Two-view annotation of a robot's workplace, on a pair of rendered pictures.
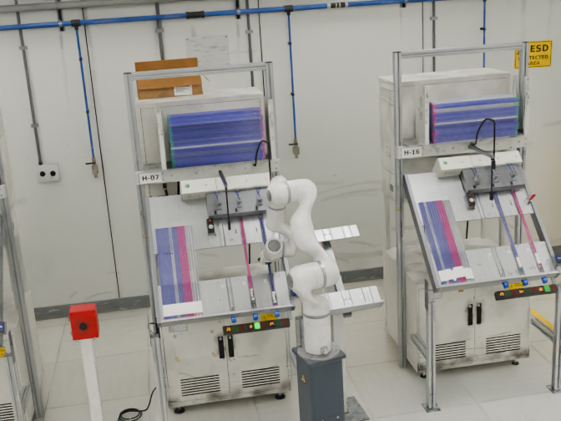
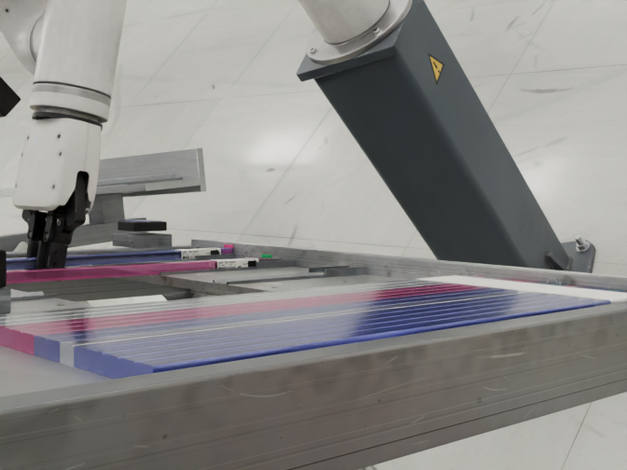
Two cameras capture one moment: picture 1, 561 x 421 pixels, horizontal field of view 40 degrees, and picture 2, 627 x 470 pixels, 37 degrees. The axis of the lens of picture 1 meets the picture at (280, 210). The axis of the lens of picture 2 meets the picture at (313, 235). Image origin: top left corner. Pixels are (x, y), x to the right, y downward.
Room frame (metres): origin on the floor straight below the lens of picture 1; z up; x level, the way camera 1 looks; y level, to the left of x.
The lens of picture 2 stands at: (3.94, 1.03, 1.34)
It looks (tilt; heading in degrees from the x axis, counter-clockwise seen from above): 33 degrees down; 247
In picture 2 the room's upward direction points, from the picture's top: 38 degrees counter-clockwise
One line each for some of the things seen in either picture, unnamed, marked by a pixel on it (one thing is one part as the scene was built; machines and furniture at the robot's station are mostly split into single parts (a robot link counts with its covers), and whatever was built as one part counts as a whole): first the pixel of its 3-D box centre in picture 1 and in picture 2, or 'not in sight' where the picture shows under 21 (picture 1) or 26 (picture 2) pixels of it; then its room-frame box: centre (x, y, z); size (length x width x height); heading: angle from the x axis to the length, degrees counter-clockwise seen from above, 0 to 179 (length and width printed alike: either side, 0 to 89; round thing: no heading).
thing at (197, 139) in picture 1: (216, 137); not in sight; (4.12, 0.32, 1.52); 0.51 x 0.13 x 0.27; 99
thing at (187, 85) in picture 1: (188, 78); not in sight; (4.40, 0.47, 1.82); 0.68 x 0.30 x 0.20; 99
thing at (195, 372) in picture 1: (221, 335); not in sight; (4.23, 0.40, 0.31); 0.70 x 0.65 x 0.62; 99
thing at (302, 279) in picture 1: (308, 290); not in sight; (3.16, -0.10, 1.00); 0.19 x 0.12 x 0.24; 112
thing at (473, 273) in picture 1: (467, 264); not in sight; (4.27, -1.08, 0.65); 1.01 x 0.73 x 1.29; 9
